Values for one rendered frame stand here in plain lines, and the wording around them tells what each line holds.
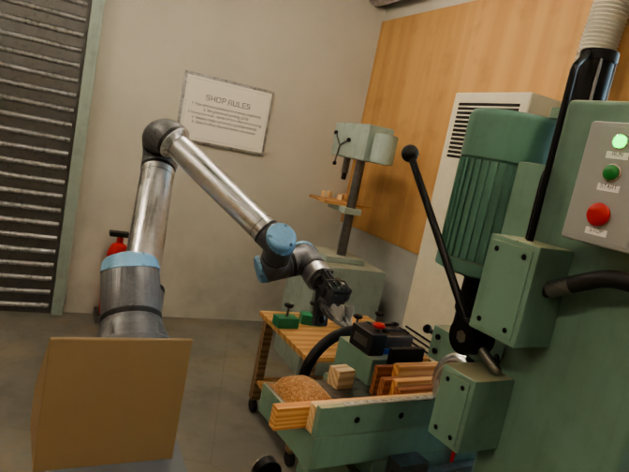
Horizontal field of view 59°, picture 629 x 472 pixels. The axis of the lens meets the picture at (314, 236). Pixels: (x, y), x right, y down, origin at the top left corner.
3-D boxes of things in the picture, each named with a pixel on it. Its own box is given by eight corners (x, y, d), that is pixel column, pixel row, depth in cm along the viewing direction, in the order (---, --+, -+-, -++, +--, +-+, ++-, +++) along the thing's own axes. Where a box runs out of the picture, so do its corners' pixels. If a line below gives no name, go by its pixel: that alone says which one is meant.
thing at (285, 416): (523, 400, 129) (528, 384, 129) (531, 404, 128) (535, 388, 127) (268, 424, 94) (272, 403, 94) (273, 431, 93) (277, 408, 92)
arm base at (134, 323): (94, 341, 125) (94, 302, 130) (88, 371, 140) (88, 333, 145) (179, 338, 133) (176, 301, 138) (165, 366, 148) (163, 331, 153)
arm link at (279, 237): (162, 96, 182) (307, 234, 165) (163, 124, 192) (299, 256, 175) (132, 111, 176) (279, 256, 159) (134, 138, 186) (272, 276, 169)
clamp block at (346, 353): (379, 369, 139) (387, 335, 137) (414, 394, 127) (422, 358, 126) (329, 371, 131) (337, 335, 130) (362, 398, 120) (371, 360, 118)
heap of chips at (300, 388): (306, 381, 115) (310, 364, 115) (343, 415, 103) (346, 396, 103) (268, 383, 110) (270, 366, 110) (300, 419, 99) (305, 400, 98)
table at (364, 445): (443, 376, 151) (448, 356, 150) (535, 436, 125) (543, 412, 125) (238, 388, 119) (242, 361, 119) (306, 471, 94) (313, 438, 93)
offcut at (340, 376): (342, 380, 119) (345, 363, 119) (352, 388, 117) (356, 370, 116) (326, 382, 117) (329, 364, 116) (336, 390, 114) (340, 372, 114)
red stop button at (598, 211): (586, 223, 73) (592, 201, 73) (607, 228, 71) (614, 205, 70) (581, 223, 73) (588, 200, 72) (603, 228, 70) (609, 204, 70)
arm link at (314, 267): (298, 282, 178) (323, 283, 183) (303, 291, 174) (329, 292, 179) (308, 259, 174) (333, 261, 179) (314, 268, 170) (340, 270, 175)
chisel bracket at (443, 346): (448, 361, 119) (458, 324, 118) (499, 391, 108) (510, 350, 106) (423, 362, 116) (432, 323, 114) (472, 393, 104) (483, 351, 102)
